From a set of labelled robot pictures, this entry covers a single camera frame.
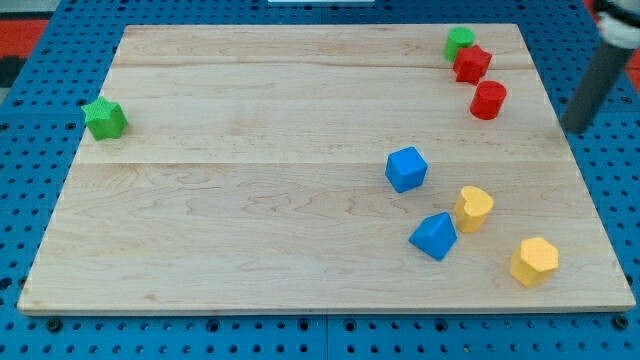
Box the red star block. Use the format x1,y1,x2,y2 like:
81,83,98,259
453,45,493,85

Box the green cylinder block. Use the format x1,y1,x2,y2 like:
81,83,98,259
443,26,475,62

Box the yellow hexagon block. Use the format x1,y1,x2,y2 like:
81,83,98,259
509,237,559,287

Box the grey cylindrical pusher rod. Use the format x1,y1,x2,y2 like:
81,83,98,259
560,40,634,134

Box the green star block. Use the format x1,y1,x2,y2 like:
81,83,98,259
81,96,128,141

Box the red cylinder block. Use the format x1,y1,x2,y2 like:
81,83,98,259
470,80,508,120

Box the blue triangle block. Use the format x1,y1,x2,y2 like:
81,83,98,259
409,212,457,261

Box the yellow heart block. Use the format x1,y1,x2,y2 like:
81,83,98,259
455,186,495,233

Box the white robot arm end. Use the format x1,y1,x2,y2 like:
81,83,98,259
593,0,639,50

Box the wooden board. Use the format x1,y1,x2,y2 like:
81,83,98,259
17,24,635,316

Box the blue cube block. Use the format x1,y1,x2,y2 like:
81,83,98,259
385,146,429,193

